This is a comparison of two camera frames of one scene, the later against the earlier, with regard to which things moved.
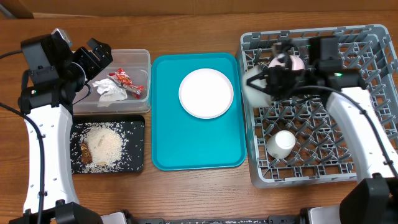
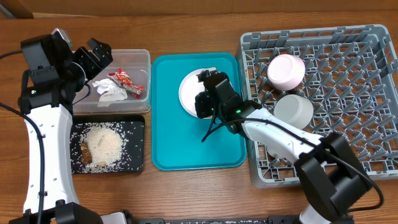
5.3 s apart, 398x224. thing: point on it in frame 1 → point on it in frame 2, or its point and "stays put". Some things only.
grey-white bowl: x=258 y=98 → x=296 y=110
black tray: x=107 y=144 stays put
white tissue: x=109 y=91 stays put
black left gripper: x=83 y=55 stays put
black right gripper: x=273 y=78 → x=211 y=79
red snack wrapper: x=121 y=77 stays put
